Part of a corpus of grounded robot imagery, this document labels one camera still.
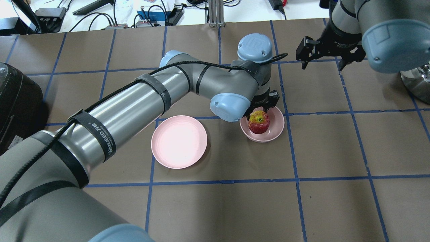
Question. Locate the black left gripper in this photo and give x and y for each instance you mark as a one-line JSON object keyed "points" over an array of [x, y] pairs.
{"points": [[263, 100]]}

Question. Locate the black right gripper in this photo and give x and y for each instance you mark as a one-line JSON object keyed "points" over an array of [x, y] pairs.
{"points": [[340, 40]]}

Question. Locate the red yellow apple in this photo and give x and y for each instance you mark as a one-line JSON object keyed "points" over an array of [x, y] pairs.
{"points": [[258, 122]]}

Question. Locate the pink bowl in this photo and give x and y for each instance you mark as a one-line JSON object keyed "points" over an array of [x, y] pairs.
{"points": [[276, 127]]}

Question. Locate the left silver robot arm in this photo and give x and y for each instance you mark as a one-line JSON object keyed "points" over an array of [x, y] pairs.
{"points": [[42, 177]]}

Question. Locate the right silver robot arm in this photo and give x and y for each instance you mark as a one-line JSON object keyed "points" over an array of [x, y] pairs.
{"points": [[394, 35]]}

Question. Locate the pink plate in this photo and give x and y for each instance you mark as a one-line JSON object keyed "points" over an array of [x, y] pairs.
{"points": [[179, 142]]}

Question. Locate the black power adapter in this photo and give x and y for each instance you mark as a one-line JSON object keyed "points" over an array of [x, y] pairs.
{"points": [[277, 5]]}

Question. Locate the blue white box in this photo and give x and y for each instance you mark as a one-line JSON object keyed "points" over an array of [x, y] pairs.
{"points": [[158, 17]]}

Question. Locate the black bar tool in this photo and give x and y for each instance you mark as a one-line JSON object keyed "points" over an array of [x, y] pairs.
{"points": [[92, 7]]}

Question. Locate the dark grey rice cooker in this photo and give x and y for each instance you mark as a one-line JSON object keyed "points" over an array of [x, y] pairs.
{"points": [[20, 101]]}

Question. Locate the black monitor stand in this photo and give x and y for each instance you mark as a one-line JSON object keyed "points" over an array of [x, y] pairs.
{"points": [[8, 9]]}

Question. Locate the aluminium frame post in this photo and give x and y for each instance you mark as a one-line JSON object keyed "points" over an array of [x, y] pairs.
{"points": [[216, 13]]}

